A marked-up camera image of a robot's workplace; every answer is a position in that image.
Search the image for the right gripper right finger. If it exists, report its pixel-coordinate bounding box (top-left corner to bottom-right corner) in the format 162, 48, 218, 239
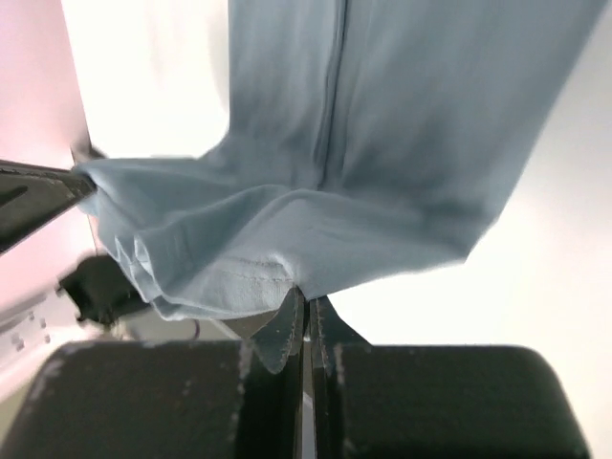
309, 298, 590, 458

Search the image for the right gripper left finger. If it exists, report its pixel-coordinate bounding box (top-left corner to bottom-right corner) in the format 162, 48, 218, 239
1, 289, 305, 459

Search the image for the grey-blue t shirt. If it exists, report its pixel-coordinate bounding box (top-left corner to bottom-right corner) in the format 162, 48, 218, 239
78, 1, 605, 320

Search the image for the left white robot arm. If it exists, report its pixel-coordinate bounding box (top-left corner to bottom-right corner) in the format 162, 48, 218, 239
1, 161, 148, 385

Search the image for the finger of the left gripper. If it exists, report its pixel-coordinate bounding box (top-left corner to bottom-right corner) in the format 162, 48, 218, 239
0, 160, 96, 252

